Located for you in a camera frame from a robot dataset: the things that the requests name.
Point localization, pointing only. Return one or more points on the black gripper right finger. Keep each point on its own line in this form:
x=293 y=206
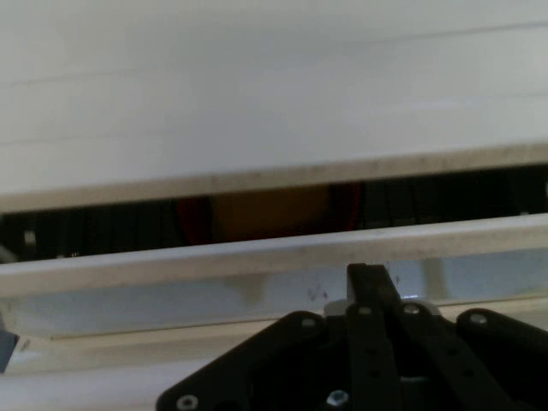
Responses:
x=505 y=368

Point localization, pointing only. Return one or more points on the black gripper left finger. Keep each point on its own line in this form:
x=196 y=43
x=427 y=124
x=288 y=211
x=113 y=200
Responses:
x=372 y=351

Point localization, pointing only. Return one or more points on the red and orange dish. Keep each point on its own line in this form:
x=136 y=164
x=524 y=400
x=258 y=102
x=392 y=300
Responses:
x=274 y=212

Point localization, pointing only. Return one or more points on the cream toaster oven body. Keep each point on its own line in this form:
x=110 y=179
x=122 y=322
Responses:
x=274 y=85

